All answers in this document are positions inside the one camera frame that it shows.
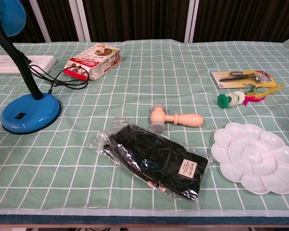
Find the blue desk lamp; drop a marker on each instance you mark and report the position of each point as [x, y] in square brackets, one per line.
[31, 113]

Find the green checked tablecloth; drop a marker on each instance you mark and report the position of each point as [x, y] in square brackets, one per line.
[144, 91]

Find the wooden massage hammer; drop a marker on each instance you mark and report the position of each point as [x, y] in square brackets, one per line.
[180, 119]

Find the black gloves in plastic bag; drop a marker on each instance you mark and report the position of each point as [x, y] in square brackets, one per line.
[159, 156]

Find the chocolate snack carton box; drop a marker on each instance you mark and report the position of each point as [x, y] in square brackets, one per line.
[94, 62]

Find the feather shuttlecock with green base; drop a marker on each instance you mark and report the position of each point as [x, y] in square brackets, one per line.
[227, 99]

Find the packaged metal razor card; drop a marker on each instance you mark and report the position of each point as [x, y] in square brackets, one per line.
[243, 78]

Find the white flower paint palette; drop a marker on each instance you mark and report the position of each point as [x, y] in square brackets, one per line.
[253, 157]

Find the white power strip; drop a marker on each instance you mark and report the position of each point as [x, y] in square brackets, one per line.
[39, 63]

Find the white partition frame post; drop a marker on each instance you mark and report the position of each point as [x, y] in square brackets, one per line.
[191, 20]
[39, 20]
[80, 20]

